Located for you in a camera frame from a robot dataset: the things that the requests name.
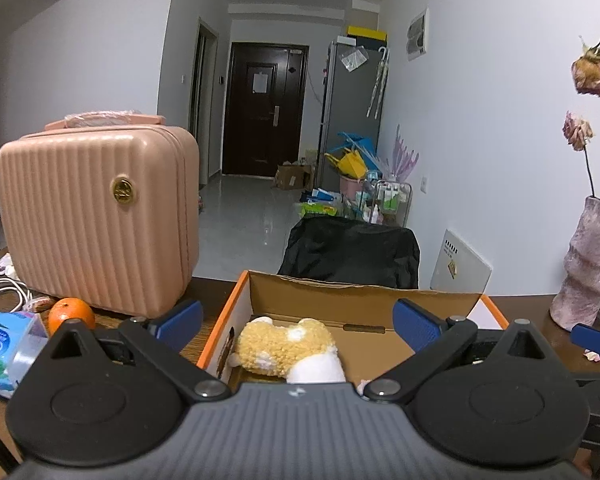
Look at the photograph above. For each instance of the grey refrigerator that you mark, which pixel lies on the grey refrigerator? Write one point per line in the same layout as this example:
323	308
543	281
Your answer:
347	125

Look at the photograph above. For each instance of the white leaning panel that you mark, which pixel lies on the white leaning panel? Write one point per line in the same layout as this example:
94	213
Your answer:
460	265

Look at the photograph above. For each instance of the fallen pink petal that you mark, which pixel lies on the fallen pink petal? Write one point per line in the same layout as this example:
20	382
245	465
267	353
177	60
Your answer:
592	356

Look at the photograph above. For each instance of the pile of household packs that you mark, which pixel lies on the pile of household packs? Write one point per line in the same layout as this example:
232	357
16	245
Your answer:
320	205

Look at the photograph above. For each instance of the blue drying rack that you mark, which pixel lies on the blue drying rack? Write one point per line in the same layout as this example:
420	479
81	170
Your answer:
355	141

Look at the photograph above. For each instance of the yellow box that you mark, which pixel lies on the yellow box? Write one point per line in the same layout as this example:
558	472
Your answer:
367	33

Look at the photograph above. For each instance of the pink bin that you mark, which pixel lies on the pink bin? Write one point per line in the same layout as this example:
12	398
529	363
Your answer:
352	186

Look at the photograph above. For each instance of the black covered chair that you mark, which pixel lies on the black covered chair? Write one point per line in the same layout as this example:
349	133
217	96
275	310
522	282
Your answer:
350	252

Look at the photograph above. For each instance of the blue tissue pack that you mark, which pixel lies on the blue tissue pack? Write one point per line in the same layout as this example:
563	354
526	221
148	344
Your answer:
5	350

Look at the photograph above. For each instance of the storage cart with bottles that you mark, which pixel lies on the storage cart with bottles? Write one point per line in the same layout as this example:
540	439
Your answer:
387	202

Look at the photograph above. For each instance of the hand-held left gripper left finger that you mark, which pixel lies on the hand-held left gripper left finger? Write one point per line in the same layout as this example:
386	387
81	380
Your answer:
182	322

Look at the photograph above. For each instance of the bunch of dried pink roses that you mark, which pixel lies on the bunch of dried pink roses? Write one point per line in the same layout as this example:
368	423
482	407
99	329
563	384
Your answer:
592	72

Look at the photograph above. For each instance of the brown cardboard box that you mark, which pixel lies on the brown cardboard box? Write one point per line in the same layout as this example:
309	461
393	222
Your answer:
292	176

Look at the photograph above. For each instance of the white folded umbrella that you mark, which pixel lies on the white folded umbrella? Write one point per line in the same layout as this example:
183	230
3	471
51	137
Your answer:
377	85

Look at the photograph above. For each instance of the side doorway frame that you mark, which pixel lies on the side doorway frame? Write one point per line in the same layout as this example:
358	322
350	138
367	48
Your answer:
200	105

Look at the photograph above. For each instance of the paper notice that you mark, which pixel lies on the paper notice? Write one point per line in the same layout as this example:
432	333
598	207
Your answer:
260	82

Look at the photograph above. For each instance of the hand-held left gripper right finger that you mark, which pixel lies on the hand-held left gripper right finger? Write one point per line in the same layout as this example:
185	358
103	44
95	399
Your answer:
415	327

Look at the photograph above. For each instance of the white box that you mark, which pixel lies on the white box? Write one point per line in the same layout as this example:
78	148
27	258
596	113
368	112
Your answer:
344	39

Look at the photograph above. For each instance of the yellow plush toy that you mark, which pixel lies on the yellow plush toy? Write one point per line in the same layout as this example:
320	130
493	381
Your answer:
285	347

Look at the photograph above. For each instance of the purple hangers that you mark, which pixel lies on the purple hangers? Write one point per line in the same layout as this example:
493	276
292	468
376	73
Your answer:
402	155

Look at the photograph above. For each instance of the wall electrical panel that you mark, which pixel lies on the wall electrical panel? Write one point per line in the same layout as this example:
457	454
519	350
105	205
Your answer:
416	35

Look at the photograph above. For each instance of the pink ceramic vase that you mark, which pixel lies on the pink ceramic vase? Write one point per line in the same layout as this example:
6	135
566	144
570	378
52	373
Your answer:
587	265

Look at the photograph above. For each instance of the wall outlet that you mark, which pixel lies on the wall outlet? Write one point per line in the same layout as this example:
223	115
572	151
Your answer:
423	183

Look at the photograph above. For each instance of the clear plastic bag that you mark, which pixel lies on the clear plastic bag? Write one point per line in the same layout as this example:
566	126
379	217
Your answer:
354	58

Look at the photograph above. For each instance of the orange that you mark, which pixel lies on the orange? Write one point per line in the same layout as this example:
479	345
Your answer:
70	312

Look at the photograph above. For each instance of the dark wooden door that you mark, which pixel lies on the dark wooden door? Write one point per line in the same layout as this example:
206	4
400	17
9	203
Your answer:
265	125

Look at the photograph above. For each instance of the orange cardboard box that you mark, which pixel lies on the orange cardboard box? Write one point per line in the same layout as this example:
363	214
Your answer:
330	302

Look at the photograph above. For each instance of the pink ribbed suitcase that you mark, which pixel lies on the pink ribbed suitcase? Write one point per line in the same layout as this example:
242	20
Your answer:
90	220

